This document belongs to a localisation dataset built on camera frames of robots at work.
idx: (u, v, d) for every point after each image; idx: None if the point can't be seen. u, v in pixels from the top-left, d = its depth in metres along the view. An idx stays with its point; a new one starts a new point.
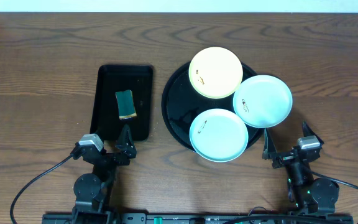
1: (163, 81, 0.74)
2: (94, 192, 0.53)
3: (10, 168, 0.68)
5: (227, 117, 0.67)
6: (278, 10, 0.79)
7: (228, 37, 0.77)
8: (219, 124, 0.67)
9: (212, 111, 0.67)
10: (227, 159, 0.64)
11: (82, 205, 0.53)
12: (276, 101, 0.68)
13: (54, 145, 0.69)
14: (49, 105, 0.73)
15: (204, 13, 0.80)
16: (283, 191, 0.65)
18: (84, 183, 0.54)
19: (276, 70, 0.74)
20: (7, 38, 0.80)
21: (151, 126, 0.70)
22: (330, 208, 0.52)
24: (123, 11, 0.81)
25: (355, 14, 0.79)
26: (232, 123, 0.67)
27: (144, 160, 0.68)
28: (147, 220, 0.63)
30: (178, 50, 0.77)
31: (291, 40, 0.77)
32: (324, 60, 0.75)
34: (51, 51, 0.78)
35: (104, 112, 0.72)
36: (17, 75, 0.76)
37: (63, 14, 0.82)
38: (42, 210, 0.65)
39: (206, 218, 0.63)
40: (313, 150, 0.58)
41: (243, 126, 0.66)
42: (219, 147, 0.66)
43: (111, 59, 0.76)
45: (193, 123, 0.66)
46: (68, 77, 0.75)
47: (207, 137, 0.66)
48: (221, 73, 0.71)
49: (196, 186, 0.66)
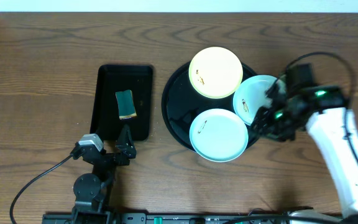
1: (162, 81, 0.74)
2: (94, 192, 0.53)
3: (10, 168, 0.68)
5: (227, 116, 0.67)
6: (278, 10, 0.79)
7: (229, 37, 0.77)
8: (219, 123, 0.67)
9: (212, 111, 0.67)
10: (227, 159, 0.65)
11: (82, 205, 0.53)
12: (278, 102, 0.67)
13: (55, 145, 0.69)
14: (49, 104, 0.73)
15: (204, 13, 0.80)
16: (283, 191, 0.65)
18: (84, 183, 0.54)
19: (276, 70, 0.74)
20: (7, 38, 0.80)
21: (151, 126, 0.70)
22: (308, 65, 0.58)
24: (123, 10, 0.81)
25: (355, 14, 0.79)
26: (232, 122, 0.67)
27: (144, 160, 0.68)
28: (147, 220, 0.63)
30: (178, 50, 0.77)
31: (291, 40, 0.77)
32: (324, 60, 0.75)
34: (51, 51, 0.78)
35: (104, 112, 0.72)
36: (17, 75, 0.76)
37: (63, 14, 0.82)
38: (43, 210, 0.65)
39: (206, 218, 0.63)
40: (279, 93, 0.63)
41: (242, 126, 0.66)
42: (219, 147, 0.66)
43: (111, 59, 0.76)
45: (194, 122, 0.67)
46: (68, 77, 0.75)
47: (207, 137, 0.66)
48: (222, 73, 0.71)
49: (196, 186, 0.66)
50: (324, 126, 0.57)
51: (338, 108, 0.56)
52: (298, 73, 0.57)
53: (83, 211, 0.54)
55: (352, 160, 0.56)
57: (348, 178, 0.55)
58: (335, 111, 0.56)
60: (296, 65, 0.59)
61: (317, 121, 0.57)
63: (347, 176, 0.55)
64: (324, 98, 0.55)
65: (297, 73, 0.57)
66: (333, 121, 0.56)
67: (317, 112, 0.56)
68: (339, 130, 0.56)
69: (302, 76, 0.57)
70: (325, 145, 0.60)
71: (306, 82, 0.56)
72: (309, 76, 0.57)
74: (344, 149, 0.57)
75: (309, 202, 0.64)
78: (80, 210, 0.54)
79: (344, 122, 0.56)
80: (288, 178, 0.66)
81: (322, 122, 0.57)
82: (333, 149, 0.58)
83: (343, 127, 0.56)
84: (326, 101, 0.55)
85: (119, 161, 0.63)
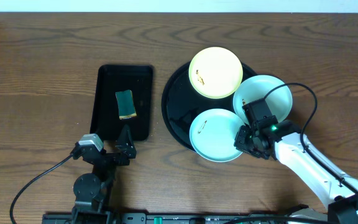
1: (162, 81, 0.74)
2: (94, 192, 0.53)
3: (10, 168, 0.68)
5: (227, 117, 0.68)
6: (278, 10, 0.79)
7: (229, 37, 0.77)
8: (219, 123, 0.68)
9: (211, 111, 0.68)
10: (227, 159, 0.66)
11: (81, 205, 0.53)
12: (276, 111, 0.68)
13: (55, 145, 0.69)
14: (49, 104, 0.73)
15: (204, 14, 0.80)
16: (283, 191, 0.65)
18: (84, 183, 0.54)
19: (276, 70, 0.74)
20: (7, 38, 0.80)
21: (151, 126, 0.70)
22: (263, 101, 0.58)
24: (123, 10, 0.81)
25: (355, 14, 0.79)
26: (232, 123, 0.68)
27: (144, 160, 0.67)
28: (147, 220, 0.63)
30: (178, 49, 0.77)
31: (291, 40, 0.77)
32: (324, 60, 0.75)
34: (51, 51, 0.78)
35: (104, 112, 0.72)
36: (17, 75, 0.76)
37: (63, 14, 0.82)
38: (43, 210, 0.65)
39: (206, 218, 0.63)
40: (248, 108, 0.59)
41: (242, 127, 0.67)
42: (218, 147, 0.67)
43: (111, 59, 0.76)
45: (194, 121, 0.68)
46: (68, 77, 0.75)
47: (207, 137, 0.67)
48: (221, 73, 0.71)
49: (196, 186, 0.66)
50: (284, 149, 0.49)
51: (290, 134, 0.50)
52: (256, 111, 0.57)
53: (83, 211, 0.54)
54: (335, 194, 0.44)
55: (312, 162, 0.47)
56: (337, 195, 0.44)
57: (316, 177, 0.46)
58: (291, 135, 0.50)
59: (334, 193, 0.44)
60: (253, 102, 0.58)
61: (279, 147, 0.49)
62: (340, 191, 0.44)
63: (316, 176, 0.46)
64: (278, 132, 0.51)
65: (257, 110, 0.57)
66: (287, 141, 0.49)
67: (276, 141, 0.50)
68: (296, 145, 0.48)
69: (261, 113, 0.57)
70: (290, 163, 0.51)
71: (266, 119, 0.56)
72: (266, 112, 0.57)
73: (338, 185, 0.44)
74: (301, 158, 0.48)
75: (309, 201, 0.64)
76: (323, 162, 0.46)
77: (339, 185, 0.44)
78: (80, 210, 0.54)
79: (299, 137, 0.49)
80: (288, 178, 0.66)
81: (281, 150, 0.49)
82: (296, 161, 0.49)
83: (299, 144, 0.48)
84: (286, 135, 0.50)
85: (119, 161, 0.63)
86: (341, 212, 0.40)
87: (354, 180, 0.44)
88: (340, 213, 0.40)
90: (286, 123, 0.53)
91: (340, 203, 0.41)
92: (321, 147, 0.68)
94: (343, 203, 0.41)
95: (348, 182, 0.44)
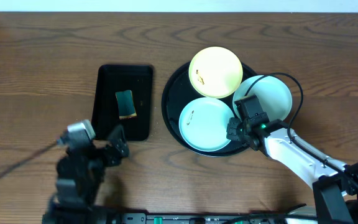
1: (162, 81, 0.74)
2: (79, 178, 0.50)
3: (10, 168, 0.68)
5: (212, 102, 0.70)
6: (279, 10, 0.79)
7: (229, 37, 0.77)
8: (205, 112, 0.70)
9: (199, 101, 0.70)
10: (217, 147, 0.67)
11: (62, 186, 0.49)
12: (276, 112, 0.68)
13: (55, 145, 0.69)
14: (49, 105, 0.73)
15: (204, 13, 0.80)
16: (283, 191, 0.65)
18: (69, 161, 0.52)
19: (276, 70, 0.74)
20: (7, 38, 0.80)
21: (151, 126, 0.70)
22: (255, 98, 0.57)
24: (123, 10, 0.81)
25: (355, 14, 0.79)
26: (217, 109, 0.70)
27: (144, 160, 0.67)
28: (147, 220, 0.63)
30: (178, 49, 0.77)
31: (291, 40, 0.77)
32: (324, 60, 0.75)
34: (51, 51, 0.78)
35: (104, 112, 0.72)
36: (16, 75, 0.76)
37: (63, 14, 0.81)
38: (43, 210, 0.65)
39: (206, 218, 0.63)
40: (240, 104, 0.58)
41: (230, 110, 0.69)
42: (208, 135, 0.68)
43: (110, 59, 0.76)
45: (181, 116, 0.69)
46: (68, 77, 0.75)
47: (197, 126, 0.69)
48: (221, 73, 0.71)
49: (196, 186, 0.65)
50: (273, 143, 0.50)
51: (278, 129, 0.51)
52: (249, 107, 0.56)
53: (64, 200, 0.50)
54: (319, 174, 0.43)
55: (298, 149, 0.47)
56: (321, 175, 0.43)
57: (301, 161, 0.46)
58: (279, 130, 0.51)
59: (318, 173, 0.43)
60: (245, 98, 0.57)
61: (268, 140, 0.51)
62: (324, 172, 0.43)
63: (301, 160, 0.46)
64: (267, 129, 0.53)
65: (249, 106, 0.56)
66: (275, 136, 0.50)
67: (265, 137, 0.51)
68: (283, 139, 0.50)
69: (253, 109, 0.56)
70: (279, 155, 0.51)
71: (260, 118, 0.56)
72: (258, 109, 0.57)
73: (322, 167, 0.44)
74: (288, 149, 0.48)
75: (309, 201, 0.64)
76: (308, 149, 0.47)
77: (322, 166, 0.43)
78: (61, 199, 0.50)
79: (287, 132, 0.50)
80: (288, 178, 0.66)
81: (270, 144, 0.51)
82: (283, 152, 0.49)
83: (286, 137, 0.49)
84: (276, 133, 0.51)
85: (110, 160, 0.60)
86: (325, 188, 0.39)
87: (337, 160, 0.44)
88: (324, 190, 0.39)
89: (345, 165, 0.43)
90: (277, 122, 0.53)
91: (323, 182, 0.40)
92: (321, 147, 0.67)
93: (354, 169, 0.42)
94: (327, 182, 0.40)
95: (332, 162, 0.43)
